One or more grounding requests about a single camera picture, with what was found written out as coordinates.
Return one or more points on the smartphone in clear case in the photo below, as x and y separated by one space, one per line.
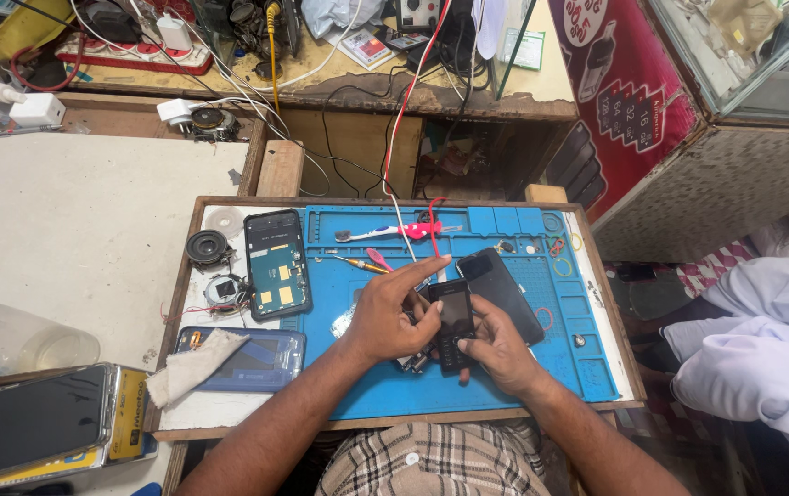
22 420

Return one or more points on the grey pen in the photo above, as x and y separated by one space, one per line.
19 130

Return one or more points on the yellow retail package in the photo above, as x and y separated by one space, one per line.
129 413

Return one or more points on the person's plaid garment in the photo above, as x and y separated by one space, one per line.
429 461

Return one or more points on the clear plastic jar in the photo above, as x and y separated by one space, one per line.
15 337

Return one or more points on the red printed poster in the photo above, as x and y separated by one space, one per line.
615 103

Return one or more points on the person's left hand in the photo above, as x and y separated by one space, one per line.
381 320

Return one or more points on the pile of black parts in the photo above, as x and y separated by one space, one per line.
260 31

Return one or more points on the white soldering station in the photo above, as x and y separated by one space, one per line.
416 14

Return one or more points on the wooden block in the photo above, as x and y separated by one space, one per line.
281 169

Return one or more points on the opened phone with green board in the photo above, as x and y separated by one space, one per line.
277 268

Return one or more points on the black keypad phone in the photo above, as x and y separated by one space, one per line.
455 313

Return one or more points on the white and pink toothbrush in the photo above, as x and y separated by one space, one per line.
381 233

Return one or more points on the red white checked cloth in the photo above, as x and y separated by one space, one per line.
711 268

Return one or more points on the dismantled speaker part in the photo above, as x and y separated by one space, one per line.
214 124

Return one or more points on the pink plastic pry tool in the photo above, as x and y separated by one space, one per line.
379 259

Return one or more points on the white cloth heap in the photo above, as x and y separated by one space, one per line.
766 365

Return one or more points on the blue silicone repair mat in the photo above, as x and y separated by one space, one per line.
339 289

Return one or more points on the red and white power strip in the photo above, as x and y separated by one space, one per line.
160 60

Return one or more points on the white charger adapter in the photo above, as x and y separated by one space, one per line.
36 110

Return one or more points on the grey plastic bag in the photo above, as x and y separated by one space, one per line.
339 15

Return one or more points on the black smartphone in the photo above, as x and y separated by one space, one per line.
501 286

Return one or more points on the blue phone frame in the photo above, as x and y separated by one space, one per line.
270 365

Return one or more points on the white charger plug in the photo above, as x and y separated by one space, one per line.
173 110

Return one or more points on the black power adapter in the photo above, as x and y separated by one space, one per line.
113 24

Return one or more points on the small circuit board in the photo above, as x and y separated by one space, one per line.
414 362

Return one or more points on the silver foil part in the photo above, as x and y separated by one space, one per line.
343 322

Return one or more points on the white plug adapter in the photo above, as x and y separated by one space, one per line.
174 33

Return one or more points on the glass display counter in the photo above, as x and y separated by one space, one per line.
746 69

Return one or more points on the black round speaker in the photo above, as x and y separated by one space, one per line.
208 248

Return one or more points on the person's right hand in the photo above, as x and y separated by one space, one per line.
505 358

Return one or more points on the green paper sheet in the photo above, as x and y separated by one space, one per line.
524 49

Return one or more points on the white printed card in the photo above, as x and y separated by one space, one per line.
367 48

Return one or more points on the yellow bag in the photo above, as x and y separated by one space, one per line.
15 31

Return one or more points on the red rubber band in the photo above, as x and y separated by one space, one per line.
544 318
556 246

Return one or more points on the yellow rubber band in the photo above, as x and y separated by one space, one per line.
562 267
576 242

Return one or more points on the cluttered wooden workbench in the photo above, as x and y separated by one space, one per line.
367 86

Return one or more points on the white cloth scrap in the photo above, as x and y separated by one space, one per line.
191 368

